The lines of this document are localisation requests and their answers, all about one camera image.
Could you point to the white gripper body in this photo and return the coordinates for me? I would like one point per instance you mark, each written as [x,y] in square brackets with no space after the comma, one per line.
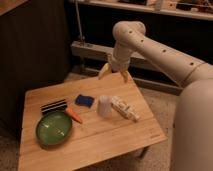
[118,64]

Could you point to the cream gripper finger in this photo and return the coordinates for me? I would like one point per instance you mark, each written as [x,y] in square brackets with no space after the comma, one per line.
[125,76]
[106,69]

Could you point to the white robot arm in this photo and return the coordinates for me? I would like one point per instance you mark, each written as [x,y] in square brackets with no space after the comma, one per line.
[192,140]

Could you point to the white upturned cup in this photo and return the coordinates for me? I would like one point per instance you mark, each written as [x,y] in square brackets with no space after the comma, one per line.
[104,108]

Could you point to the blue sponge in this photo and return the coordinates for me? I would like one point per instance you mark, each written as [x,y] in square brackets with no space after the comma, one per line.
[84,100]

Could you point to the orange toy carrot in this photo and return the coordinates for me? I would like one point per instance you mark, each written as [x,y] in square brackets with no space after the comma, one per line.
[74,115]

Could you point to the black white striped block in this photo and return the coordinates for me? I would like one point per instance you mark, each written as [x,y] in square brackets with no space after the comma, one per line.
[57,105]

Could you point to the wooden table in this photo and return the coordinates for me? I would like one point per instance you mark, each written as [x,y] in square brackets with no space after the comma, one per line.
[94,140]

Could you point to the metal vertical pole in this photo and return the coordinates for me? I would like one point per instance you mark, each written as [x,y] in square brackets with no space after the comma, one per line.
[81,36]

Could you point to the green round bowl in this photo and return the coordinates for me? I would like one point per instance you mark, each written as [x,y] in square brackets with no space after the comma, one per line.
[53,128]

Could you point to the background shelf with clutter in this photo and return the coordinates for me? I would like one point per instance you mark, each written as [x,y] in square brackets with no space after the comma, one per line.
[156,8]

